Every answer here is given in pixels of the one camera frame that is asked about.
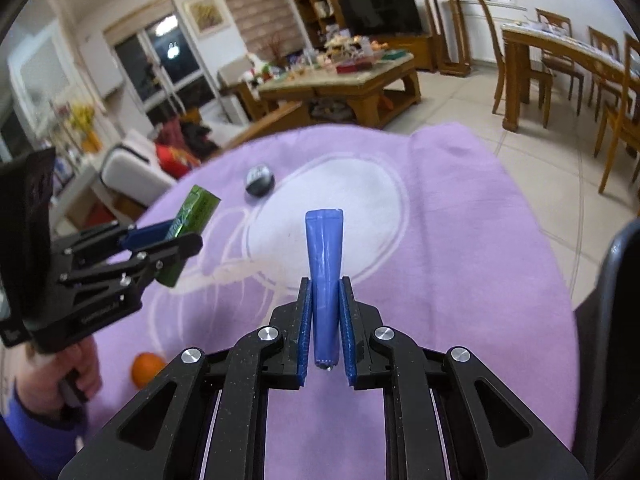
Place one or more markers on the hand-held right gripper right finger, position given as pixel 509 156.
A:
pixel 347 335

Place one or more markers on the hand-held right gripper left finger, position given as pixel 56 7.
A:
pixel 304 335

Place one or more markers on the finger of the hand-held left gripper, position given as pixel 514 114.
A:
pixel 170 255
pixel 150 235

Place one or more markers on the green packet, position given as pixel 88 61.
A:
pixel 197 207

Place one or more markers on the blue squeeze tube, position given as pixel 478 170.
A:
pixel 325 260

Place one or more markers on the person's left forearm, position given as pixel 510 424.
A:
pixel 40 430

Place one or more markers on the person's left hand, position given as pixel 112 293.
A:
pixel 85 372

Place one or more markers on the red printed cushion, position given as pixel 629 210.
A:
pixel 175 160

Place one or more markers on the dark red cloth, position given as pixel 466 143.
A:
pixel 171 132

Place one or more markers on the black cloth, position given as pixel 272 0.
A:
pixel 200 137

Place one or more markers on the orange fruit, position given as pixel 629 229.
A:
pixel 147 371

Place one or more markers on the yellow flowers in orange vase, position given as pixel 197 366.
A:
pixel 85 125

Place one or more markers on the purple printed blanket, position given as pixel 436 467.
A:
pixel 450 235

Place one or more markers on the glass sliding door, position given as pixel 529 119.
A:
pixel 160 60

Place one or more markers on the stuffed toys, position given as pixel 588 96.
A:
pixel 260 67

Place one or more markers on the framed yellow flower picture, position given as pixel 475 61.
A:
pixel 206 14

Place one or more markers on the wooden coffee table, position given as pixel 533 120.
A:
pixel 360 90

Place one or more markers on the brown window blind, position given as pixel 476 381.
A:
pixel 260 15

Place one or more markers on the red box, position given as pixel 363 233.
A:
pixel 355 66

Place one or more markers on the pile of small tabletop items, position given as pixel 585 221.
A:
pixel 345 50

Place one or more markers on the wooden bookshelf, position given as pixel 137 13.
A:
pixel 312 0

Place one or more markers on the wooden television stand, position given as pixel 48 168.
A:
pixel 415 52

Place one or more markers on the wooden dining chair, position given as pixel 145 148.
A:
pixel 505 65
pixel 605 45
pixel 557 25
pixel 622 115

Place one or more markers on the tall wooden plant stand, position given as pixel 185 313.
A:
pixel 447 35

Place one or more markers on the black flat television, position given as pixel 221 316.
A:
pixel 380 10

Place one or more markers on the wooden dining table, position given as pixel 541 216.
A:
pixel 550 45

